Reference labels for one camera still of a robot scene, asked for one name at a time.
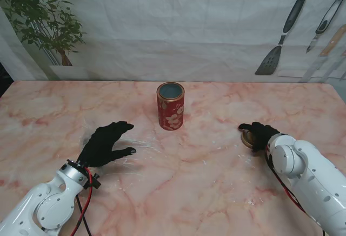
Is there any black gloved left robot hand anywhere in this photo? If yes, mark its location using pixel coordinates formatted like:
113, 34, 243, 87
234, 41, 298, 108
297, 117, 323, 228
77, 121, 137, 168

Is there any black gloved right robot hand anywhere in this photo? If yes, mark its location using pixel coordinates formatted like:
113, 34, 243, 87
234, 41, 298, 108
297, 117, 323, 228
237, 121, 281, 153

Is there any gold round canister lid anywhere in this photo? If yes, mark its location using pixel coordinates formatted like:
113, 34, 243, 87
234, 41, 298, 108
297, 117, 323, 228
240, 129, 256, 148

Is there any red floral tea canister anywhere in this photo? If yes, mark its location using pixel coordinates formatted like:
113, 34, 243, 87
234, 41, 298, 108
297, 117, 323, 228
156, 82, 185, 132

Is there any white printed backdrop cloth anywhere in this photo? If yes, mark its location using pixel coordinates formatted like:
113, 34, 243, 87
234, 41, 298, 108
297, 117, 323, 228
0, 0, 346, 82

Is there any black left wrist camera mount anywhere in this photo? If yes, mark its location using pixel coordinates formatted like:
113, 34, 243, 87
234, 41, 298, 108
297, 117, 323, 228
83, 173, 102, 191

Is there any red and black right arm cable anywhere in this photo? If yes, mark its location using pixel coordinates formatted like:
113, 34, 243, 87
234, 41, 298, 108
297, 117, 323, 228
264, 145, 327, 236

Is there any red and black arm cable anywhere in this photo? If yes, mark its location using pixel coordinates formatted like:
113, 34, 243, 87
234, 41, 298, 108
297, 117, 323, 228
69, 167, 94, 236
264, 145, 327, 236

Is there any red and black left arm cable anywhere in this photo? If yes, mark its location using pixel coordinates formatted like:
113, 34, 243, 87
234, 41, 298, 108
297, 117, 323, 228
69, 167, 94, 236

